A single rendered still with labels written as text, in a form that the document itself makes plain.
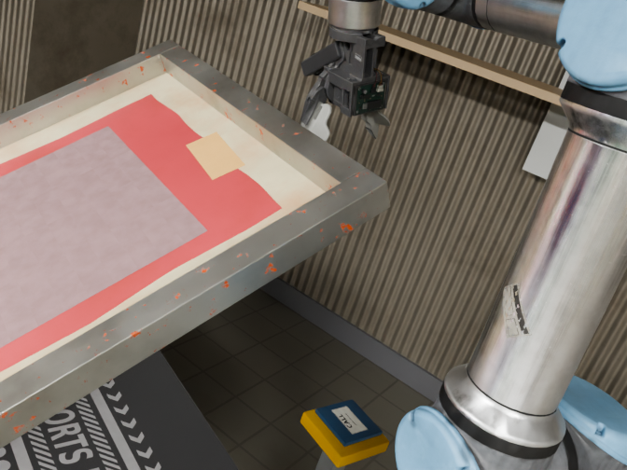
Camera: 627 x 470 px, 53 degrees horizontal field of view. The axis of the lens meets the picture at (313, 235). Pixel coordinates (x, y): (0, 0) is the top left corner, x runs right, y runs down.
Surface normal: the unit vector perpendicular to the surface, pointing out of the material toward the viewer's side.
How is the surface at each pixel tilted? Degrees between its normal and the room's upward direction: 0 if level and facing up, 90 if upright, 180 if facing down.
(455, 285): 90
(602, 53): 83
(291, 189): 32
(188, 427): 0
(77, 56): 90
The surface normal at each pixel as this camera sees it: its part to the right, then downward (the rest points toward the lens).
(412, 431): -0.87, 0.06
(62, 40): 0.78, 0.44
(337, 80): -0.82, 0.29
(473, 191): -0.56, 0.18
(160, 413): 0.28, -0.88
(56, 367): -0.18, -0.73
